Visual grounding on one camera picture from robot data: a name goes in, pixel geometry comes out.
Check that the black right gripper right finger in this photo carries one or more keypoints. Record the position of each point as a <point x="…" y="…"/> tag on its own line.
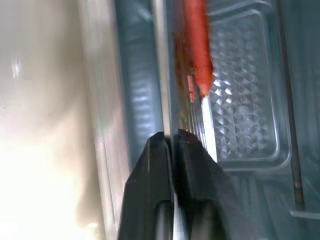
<point x="200" y="190"/>

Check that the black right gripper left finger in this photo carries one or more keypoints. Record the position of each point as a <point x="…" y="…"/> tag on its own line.
<point x="147" y="190"/>

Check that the silver embossed baking tray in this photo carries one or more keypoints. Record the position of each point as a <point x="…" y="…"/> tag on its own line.
<point x="240" y="100"/>

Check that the clear plastic tray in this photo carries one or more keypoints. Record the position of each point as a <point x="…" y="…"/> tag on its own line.
<point x="297" y="112"/>

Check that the red sausage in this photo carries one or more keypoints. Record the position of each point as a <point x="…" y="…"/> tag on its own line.
<point x="198" y="50"/>

